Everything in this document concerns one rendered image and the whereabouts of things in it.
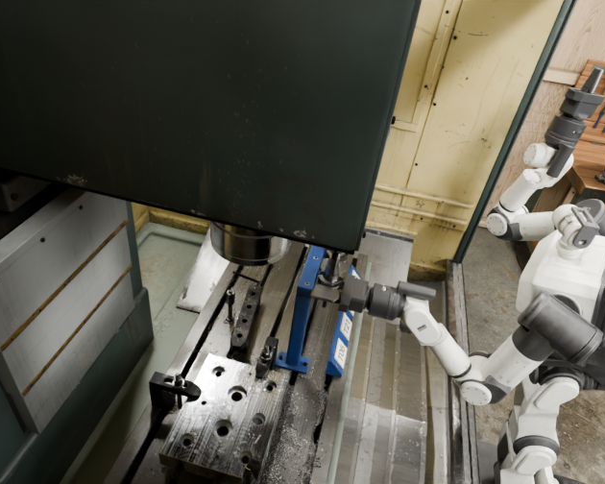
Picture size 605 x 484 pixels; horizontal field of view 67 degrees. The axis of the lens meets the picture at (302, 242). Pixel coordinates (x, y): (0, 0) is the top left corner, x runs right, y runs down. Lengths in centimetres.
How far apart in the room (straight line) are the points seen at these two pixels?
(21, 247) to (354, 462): 102
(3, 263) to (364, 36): 75
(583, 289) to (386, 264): 93
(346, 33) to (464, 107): 125
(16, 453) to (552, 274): 136
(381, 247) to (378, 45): 151
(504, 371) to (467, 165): 89
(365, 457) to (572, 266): 77
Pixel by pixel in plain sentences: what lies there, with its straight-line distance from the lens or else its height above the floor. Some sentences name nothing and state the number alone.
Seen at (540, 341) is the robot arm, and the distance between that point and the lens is 118.
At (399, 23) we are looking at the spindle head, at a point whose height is 191.
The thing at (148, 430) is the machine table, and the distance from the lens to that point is 130.
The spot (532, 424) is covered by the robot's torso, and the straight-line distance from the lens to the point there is 176.
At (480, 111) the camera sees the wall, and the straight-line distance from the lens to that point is 180.
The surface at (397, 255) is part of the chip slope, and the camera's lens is 201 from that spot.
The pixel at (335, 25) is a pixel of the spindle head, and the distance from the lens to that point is 57.
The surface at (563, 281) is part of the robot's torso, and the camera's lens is 126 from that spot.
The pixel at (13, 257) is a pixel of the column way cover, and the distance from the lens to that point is 102.
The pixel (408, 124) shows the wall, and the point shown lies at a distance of 179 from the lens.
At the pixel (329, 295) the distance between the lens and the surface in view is 116.
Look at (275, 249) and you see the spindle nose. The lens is 82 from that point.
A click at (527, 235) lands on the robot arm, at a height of 124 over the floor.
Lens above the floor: 202
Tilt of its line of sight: 38 degrees down
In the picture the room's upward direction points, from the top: 9 degrees clockwise
